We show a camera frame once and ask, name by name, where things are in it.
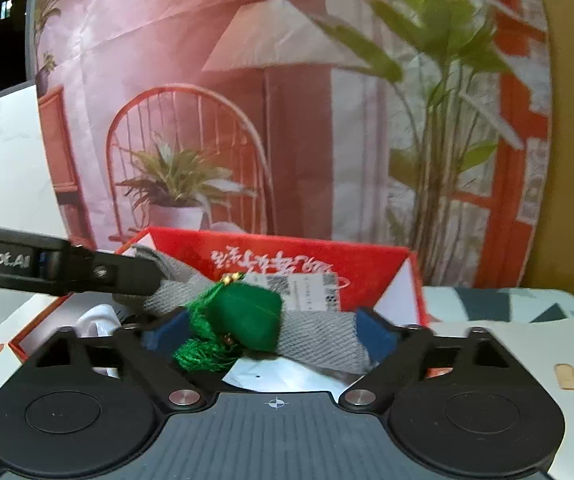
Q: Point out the white cloth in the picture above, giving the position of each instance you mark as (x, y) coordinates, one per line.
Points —
(99, 322)

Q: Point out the red strawberry print cardboard box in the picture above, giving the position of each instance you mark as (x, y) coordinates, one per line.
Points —
(367, 270)

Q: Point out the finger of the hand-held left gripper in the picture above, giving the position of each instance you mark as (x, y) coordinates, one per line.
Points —
(117, 275)

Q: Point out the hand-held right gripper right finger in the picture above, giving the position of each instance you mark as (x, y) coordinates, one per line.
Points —
(379, 340)

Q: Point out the white marble pattern board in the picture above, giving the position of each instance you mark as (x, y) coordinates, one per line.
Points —
(12, 160)

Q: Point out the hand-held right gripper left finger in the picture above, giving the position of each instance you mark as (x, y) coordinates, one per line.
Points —
(162, 336)

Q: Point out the room scene wall poster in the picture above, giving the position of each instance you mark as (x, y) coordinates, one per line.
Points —
(317, 110)

